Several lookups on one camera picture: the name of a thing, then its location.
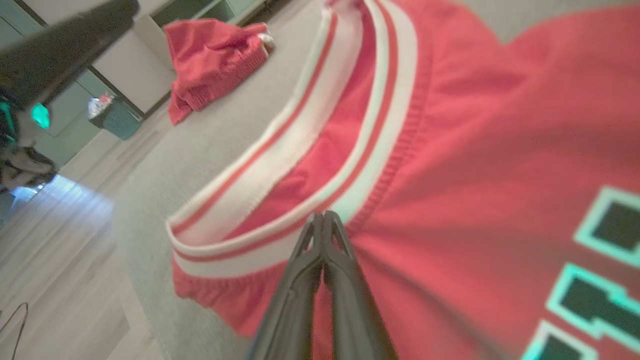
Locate red mesh garment white stripes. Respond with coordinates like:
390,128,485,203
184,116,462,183
164,17,276,126

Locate teal laundry basket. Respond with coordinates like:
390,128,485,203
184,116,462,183
90,95,146,141

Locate thin dark floor cable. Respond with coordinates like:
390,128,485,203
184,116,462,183
0,301,30,360

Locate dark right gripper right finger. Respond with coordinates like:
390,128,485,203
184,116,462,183
324,211,398,360

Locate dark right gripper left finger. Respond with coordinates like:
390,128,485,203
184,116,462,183
247,212,325,360

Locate grey green cabinet door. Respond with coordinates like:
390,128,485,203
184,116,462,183
0,15,118,168

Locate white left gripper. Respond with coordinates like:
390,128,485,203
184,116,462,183
0,0,141,194

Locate pale laundry bundle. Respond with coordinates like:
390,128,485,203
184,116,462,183
88,93,116,120

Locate red white numbered shirt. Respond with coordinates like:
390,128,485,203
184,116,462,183
165,0,640,360

